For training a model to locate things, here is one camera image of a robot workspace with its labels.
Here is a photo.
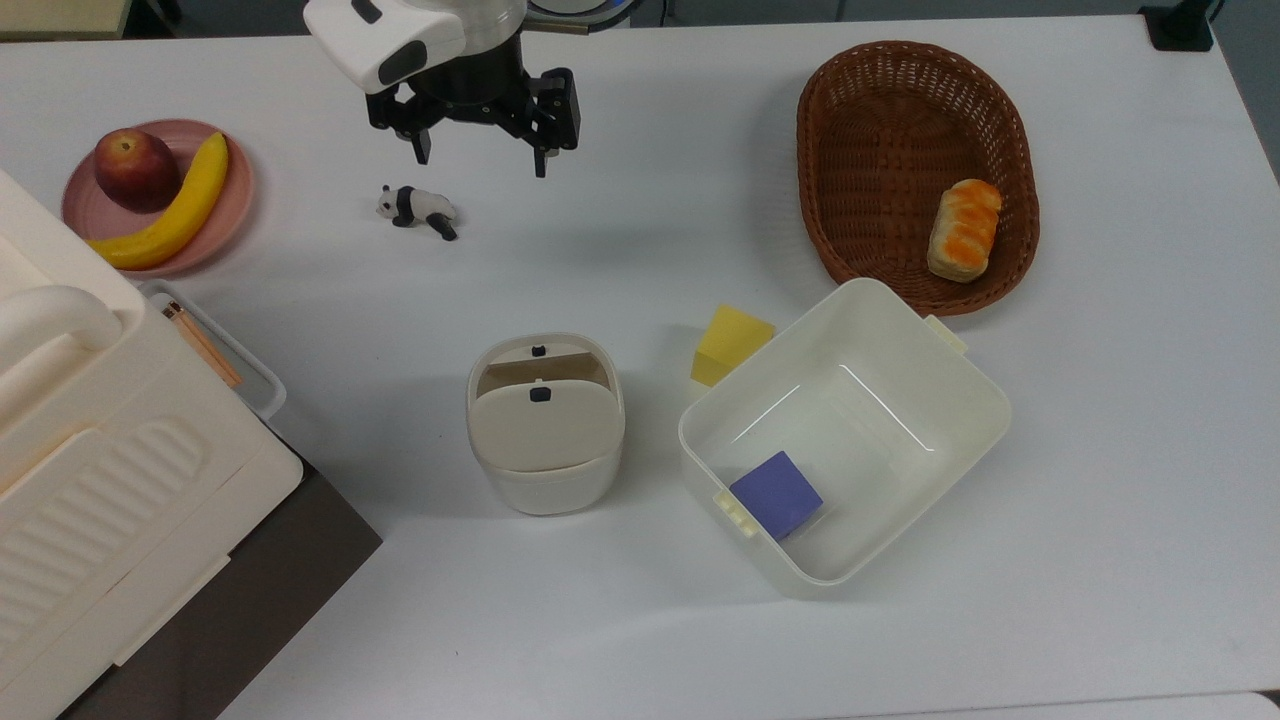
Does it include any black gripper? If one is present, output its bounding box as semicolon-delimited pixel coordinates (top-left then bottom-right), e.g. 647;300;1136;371
365;36;582;179

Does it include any round blue robot base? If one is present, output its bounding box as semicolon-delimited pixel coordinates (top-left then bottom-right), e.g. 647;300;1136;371
524;0;643;33

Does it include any white trash can with lid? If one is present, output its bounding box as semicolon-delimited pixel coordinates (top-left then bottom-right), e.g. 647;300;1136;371
465;332;627;517

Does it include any black and white panda toy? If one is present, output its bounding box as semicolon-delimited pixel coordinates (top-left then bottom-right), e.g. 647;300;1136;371
376;185;460;242

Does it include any pink plate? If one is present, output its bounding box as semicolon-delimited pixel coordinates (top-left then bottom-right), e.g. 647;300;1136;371
61;119;257;278

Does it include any yellow banana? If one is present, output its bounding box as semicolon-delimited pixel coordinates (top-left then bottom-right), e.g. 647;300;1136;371
86;132;230;271

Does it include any yellow cube block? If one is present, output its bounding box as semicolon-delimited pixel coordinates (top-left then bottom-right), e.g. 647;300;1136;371
690;305;777;388

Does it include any clear plastic tray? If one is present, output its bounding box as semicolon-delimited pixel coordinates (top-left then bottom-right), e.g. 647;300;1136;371
138;279;288;422

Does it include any brown wooden stick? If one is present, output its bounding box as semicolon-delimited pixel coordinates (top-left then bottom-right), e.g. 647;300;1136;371
162;301;245;390

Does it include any red apple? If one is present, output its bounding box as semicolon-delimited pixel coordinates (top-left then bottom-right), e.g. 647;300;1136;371
94;128;183;213

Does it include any brown wicker basket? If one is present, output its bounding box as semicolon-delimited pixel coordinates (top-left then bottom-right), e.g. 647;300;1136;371
796;40;1042;317

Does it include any purple cube block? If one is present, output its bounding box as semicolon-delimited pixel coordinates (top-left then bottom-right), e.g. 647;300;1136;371
729;450;825;542

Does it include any white plastic tub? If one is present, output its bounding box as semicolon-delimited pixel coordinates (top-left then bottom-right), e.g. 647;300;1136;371
678;277;1013;600

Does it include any orange striped bread loaf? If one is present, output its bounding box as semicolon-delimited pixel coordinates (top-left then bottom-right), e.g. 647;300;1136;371
926;179;1004;284

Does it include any dark brown board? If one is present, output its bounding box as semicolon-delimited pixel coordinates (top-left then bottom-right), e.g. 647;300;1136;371
57;466;384;720

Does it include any large white storage box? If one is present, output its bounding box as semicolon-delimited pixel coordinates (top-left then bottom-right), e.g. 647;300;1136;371
0;168;305;720

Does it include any black clamp stand base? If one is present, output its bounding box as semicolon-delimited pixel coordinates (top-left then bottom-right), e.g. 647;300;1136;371
1139;0;1227;53

